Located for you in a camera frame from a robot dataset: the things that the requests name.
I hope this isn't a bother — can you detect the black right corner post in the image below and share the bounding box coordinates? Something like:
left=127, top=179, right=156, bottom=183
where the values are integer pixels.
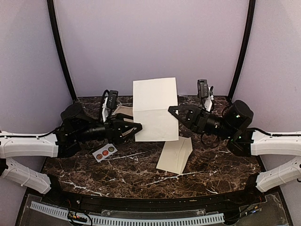
left=227, top=0, right=256, bottom=103

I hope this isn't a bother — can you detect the white slotted cable duct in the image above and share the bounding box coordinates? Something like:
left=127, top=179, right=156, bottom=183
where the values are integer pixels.
left=30, top=201, right=225, bottom=226

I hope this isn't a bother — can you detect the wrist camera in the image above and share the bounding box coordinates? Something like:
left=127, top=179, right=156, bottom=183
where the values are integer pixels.
left=197, top=79, right=214, bottom=112
left=100, top=89, right=119, bottom=121

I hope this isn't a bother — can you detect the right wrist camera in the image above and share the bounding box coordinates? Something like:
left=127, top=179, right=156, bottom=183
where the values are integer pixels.
left=197, top=79, right=214, bottom=112

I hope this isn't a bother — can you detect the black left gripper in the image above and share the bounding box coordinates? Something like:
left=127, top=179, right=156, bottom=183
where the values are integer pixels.
left=75, top=112, right=143, bottom=145

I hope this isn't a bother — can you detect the black left corner post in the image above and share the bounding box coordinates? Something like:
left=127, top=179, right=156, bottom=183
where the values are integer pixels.
left=47, top=0, right=77, bottom=102

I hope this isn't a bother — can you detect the white sticker sheet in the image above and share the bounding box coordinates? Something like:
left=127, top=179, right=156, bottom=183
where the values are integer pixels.
left=92, top=144, right=118, bottom=162

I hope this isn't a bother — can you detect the black corner post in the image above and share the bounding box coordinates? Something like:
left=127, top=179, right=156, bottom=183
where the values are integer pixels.
left=227, top=0, right=256, bottom=103
left=47, top=0, right=77, bottom=102

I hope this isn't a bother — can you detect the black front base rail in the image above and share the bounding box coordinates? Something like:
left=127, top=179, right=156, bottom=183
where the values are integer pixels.
left=42, top=190, right=266, bottom=213

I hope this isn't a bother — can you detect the lined letter paper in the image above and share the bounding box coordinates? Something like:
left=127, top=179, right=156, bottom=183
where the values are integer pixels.
left=113, top=105, right=134, bottom=136
left=133, top=77, right=179, bottom=142

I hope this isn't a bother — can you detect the cream paper envelope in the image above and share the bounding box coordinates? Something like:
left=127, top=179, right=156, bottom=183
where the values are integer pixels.
left=156, top=137, right=193, bottom=175

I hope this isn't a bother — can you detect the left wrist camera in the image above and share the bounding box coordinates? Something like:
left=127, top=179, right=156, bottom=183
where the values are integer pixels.
left=100, top=89, right=119, bottom=121

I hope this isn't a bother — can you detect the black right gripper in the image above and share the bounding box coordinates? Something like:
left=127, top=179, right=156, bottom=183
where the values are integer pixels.
left=168, top=104, right=235, bottom=139

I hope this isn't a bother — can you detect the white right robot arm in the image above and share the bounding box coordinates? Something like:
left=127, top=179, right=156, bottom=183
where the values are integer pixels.
left=168, top=100, right=301, bottom=204

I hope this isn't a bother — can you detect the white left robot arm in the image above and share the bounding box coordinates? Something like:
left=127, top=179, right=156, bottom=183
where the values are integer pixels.
left=0, top=103, right=143, bottom=205

